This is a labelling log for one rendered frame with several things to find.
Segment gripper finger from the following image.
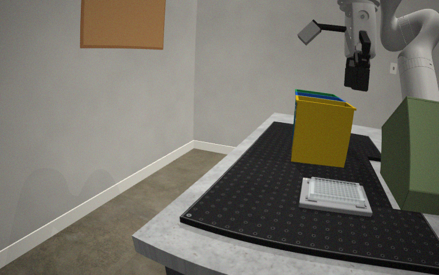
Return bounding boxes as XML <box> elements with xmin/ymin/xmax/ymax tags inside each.
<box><xmin>344</xmin><ymin>56</ymin><xmax>355</xmax><ymax>87</ymax></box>
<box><xmin>351</xmin><ymin>31</ymin><xmax>371</xmax><ymax>91</ymax></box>

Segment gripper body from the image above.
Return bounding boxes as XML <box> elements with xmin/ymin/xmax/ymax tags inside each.
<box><xmin>339</xmin><ymin>1</ymin><xmax>378</xmax><ymax>59</ymax></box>

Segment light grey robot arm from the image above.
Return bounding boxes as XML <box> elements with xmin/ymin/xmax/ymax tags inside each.
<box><xmin>298</xmin><ymin>0</ymin><xmax>439</xmax><ymax>102</ymax></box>

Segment yellow open-top bin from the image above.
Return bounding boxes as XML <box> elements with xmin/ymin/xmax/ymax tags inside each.
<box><xmin>291</xmin><ymin>95</ymin><xmax>356</xmax><ymax>168</ymax></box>

